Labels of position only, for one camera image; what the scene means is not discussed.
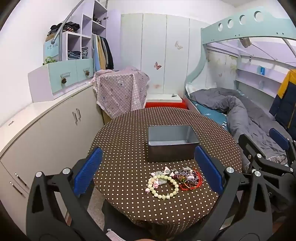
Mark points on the beige hanging garment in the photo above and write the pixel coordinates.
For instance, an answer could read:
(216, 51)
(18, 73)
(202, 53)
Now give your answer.
(101, 54)

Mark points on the teal bunk bed frame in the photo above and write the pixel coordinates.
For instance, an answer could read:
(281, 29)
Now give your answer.
(233, 30)

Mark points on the folded jeans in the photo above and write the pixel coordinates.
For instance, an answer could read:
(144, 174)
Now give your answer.
(76, 55)

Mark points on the pile of dark clothes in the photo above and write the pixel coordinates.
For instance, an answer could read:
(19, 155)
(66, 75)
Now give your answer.
(67, 26)

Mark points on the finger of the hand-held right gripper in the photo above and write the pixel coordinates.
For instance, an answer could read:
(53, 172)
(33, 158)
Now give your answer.
(278, 138)
(246, 144)

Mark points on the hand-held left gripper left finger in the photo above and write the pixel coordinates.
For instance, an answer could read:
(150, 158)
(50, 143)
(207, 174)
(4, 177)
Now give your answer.
(89, 171)

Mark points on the pale green jade pendant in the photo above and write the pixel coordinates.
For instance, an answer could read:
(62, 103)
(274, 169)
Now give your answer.
(163, 180)

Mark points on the white wardrobe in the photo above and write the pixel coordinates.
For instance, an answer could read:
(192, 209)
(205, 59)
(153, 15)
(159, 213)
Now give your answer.
(152, 41)

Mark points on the brown polka dot tablecloth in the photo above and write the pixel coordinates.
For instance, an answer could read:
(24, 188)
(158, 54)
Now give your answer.
(124, 139)

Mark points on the beige butterfly sticker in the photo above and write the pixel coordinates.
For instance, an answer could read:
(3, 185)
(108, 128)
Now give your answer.
(178, 45)

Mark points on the white low cabinet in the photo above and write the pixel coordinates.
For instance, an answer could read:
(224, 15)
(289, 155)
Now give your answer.
(46, 129)

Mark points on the yellow and navy jacket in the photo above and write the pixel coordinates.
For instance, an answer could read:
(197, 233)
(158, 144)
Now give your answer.
(288, 97)

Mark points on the teal drawer unit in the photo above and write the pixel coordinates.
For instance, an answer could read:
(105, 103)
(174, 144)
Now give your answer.
(62, 69)

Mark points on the red box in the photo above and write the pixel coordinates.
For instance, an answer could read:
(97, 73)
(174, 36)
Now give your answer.
(166, 105)

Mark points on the lilac shelf unit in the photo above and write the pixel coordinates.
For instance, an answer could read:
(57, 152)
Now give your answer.
(87, 25)

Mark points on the teal bed sheet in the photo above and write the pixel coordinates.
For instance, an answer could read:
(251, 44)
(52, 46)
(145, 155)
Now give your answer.
(212, 114)

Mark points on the grey duvet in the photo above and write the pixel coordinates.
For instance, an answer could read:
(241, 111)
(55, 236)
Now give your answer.
(240, 111)

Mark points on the pink butterfly sticker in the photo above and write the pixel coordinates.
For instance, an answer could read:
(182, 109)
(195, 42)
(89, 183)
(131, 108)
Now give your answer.
(157, 65)

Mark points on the curved metal rail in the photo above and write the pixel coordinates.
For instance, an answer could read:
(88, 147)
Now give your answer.
(60, 27)

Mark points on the pearl pendant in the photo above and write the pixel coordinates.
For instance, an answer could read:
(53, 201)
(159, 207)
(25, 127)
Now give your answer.
(175, 172)

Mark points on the light blue hanging garment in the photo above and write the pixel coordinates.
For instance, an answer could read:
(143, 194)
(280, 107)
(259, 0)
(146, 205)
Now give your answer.
(95, 55)

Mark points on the pink bear-print cloth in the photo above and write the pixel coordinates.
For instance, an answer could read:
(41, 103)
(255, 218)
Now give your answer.
(120, 90)

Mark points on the metal tin box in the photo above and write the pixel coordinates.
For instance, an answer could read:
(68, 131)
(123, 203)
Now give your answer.
(171, 153)

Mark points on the light blue sign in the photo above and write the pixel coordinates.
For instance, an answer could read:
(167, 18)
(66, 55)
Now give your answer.
(52, 48)

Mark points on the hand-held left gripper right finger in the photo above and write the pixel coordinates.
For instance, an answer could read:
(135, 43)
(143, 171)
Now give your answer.
(208, 169)

